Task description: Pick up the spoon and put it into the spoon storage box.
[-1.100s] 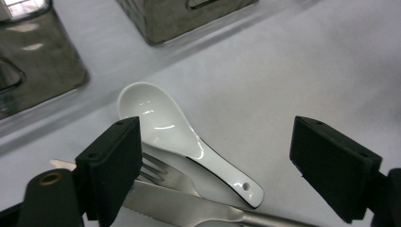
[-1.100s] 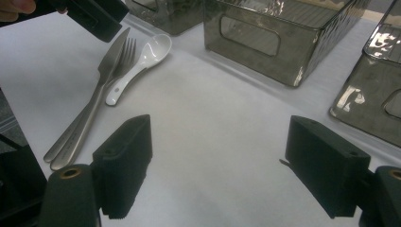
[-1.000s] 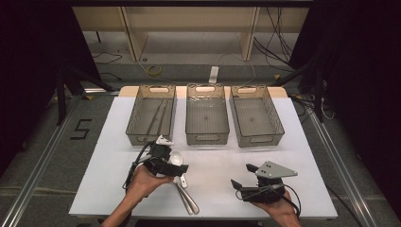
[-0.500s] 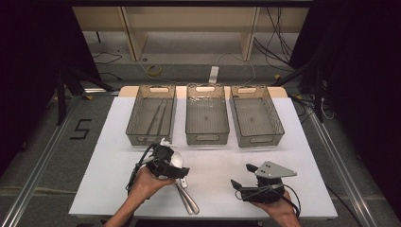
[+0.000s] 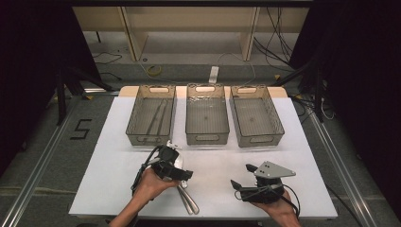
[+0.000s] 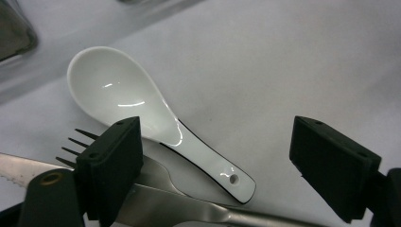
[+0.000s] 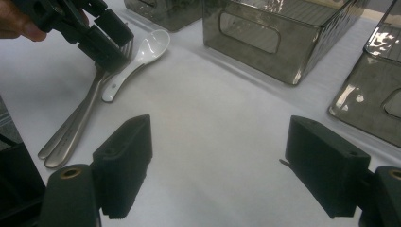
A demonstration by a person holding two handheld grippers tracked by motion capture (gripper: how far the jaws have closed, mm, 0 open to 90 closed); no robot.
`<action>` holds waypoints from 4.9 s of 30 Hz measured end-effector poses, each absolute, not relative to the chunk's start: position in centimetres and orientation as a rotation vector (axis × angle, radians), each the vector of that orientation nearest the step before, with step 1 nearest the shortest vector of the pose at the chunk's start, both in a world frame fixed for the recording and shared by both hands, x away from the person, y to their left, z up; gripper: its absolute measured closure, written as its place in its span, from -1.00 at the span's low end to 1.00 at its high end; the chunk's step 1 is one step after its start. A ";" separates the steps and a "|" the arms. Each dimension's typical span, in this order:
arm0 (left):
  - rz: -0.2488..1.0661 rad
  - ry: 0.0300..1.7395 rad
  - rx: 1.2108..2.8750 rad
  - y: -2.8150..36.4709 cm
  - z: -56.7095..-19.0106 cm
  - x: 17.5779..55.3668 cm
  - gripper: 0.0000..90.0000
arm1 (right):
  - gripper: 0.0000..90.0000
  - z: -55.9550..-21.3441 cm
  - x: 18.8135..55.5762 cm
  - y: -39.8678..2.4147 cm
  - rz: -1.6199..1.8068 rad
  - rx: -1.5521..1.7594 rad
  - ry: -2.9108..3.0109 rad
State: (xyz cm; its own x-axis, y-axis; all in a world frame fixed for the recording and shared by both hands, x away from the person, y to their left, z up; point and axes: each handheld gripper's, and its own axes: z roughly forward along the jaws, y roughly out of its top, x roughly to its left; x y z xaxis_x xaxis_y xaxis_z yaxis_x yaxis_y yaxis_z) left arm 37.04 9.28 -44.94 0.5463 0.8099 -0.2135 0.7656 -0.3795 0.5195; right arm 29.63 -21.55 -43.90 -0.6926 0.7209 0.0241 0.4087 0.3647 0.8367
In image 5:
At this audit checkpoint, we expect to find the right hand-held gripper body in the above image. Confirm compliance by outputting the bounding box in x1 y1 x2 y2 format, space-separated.
239 161 297 204

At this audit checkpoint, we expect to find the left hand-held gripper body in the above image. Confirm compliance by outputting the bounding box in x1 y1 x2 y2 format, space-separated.
152 158 194 182

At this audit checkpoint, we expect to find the transparent grey plastic bin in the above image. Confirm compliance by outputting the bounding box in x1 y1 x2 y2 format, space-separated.
184 82 231 146
125 84 177 147
229 84 286 148

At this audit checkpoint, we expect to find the black metal chopstick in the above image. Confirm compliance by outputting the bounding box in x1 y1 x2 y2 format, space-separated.
145 98 167 137
156 99 174 137

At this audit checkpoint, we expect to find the person's left hand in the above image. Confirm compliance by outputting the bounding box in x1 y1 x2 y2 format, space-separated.
135 167 182 202

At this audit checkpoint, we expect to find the person's right hand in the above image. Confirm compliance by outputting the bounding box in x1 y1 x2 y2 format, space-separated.
251 191 300 221

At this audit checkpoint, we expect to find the white table cover sheet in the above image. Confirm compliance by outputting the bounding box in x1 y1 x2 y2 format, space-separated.
68 85 339 220

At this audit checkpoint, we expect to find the yellow tape roll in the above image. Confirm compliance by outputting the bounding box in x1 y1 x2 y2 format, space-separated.
147 64 163 77

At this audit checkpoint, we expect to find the black metal stand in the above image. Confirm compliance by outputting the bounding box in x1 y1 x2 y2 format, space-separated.
271 58 326 123
56 64 115 127

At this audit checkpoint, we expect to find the white power strip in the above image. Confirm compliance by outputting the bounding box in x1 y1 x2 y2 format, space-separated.
208 65 220 85

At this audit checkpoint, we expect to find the black curtain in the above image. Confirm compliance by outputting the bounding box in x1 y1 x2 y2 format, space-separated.
0 0 102 178
288 0 401 221

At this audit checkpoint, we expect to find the beige wooden shelf unit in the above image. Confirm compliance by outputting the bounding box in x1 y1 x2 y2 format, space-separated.
72 6 310 62

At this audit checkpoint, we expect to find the left hand-held gripper black cable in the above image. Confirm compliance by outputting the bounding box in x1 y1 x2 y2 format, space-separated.
131 145 162 197

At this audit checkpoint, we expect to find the hand-held gripper black cable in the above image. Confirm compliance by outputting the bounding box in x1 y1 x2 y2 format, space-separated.
234 183 301 219
131 145 162 197

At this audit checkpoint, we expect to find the right hand-held gripper black cable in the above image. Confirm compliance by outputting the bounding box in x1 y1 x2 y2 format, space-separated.
234 183 301 219

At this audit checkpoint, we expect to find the aluminium floor rail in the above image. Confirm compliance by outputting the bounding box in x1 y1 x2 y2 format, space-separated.
303 105 379 227
0 94 81 227

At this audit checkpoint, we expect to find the white floor cable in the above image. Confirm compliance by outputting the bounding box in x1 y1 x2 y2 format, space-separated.
217 51 257 86

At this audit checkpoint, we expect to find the black floor cable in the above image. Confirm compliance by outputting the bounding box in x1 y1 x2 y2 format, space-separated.
92 51 123 66

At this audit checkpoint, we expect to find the black hanging cable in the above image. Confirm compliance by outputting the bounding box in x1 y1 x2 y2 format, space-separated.
253 8 295 69

